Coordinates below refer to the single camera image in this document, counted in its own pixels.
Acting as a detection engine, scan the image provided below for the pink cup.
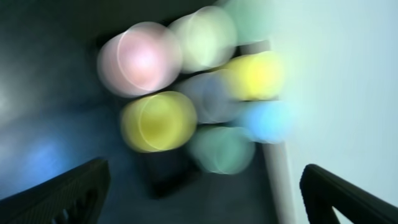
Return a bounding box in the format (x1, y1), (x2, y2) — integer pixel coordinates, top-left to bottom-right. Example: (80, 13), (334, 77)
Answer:
(96, 21), (183, 99)

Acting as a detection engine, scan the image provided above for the white cup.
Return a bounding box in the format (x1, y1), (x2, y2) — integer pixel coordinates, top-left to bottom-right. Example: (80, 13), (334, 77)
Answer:
(169, 6), (239, 75)

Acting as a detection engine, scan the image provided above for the yellow cup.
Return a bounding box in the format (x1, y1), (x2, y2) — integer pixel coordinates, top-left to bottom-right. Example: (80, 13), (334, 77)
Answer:
(217, 51), (287, 102)
(120, 91), (198, 153)

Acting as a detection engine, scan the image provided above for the grey cup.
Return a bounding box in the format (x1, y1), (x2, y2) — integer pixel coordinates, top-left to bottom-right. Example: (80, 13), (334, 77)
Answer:
(177, 70), (246, 124)

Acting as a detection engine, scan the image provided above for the black tray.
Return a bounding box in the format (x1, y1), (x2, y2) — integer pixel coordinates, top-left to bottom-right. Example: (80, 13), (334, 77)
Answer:
(93, 0), (280, 200)

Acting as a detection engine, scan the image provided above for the green cup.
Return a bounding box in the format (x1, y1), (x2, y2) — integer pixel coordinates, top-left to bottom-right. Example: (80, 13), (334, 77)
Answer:
(188, 126), (256, 175)

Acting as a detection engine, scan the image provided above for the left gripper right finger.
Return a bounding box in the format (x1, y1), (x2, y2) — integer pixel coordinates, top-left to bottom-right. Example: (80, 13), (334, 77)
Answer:
(299, 164), (398, 224)

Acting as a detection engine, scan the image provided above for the blue cup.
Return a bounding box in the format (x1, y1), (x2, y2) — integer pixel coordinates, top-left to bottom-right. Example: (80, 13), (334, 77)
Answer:
(239, 101), (296, 144)

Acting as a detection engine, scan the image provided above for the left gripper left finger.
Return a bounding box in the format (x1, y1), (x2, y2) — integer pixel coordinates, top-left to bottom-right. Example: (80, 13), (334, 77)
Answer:
(0, 158), (111, 224)

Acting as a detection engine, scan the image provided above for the teal cup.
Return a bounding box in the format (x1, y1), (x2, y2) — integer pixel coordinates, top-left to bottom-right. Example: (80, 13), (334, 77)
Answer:
(223, 0), (275, 45)

